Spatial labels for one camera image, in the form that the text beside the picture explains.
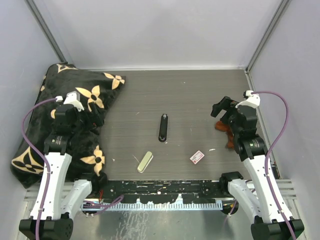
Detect black stapler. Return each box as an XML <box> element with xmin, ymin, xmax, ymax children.
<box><xmin>158</xmin><ymin>114</ymin><xmax>168</xmax><ymax>142</ymax></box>

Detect black floral cushion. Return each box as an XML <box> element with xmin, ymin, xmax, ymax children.
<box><xmin>10</xmin><ymin>63</ymin><xmax>126</xmax><ymax>191</ymax></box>

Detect red white staple box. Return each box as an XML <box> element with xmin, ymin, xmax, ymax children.
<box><xmin>189</xmin><ymin>150</ymin><xmax>205</xmax><ymax>165</ymax></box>

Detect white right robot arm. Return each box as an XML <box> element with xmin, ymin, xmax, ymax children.
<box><xmin>210</xmin><ymin>90</ymin><xmax>305</xmax><ymax>240</ymax></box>

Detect orange brown cloth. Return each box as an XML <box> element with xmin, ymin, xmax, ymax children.
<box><xmin>215</xmin><ymin>120</ymin><xmax>235</xmax><ymax>150</ymax></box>

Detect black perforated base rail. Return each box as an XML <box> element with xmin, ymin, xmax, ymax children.
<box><xmin>96</xmin><ymin>180</ymin><xmax>234</xmax><ymax>204</ymax></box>

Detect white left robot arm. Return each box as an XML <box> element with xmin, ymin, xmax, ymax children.
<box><xmin>19</xmin><ymin>91</ymin><xmax>108</xmax><ymax>240</ymax></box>

